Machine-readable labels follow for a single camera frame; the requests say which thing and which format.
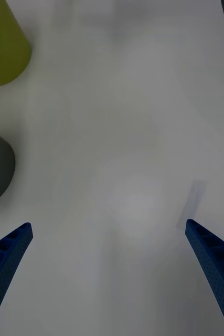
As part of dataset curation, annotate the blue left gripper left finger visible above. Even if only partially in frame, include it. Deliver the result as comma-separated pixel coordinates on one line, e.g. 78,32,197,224
0,222,34,336

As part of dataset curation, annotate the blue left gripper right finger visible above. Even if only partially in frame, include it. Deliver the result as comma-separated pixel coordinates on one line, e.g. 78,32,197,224
185,218,224,336

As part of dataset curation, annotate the yellow-green plastic waste bin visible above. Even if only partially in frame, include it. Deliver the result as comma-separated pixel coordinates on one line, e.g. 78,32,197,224
0,0,33,88

